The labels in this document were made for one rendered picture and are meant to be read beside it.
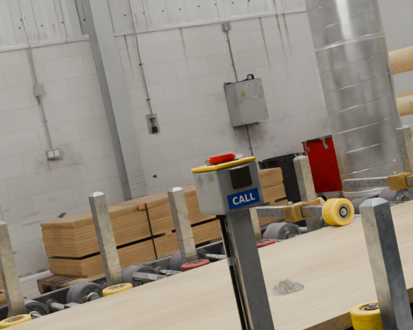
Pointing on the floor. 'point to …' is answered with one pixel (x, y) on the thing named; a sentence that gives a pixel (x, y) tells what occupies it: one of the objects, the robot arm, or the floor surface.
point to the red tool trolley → (324, 165)
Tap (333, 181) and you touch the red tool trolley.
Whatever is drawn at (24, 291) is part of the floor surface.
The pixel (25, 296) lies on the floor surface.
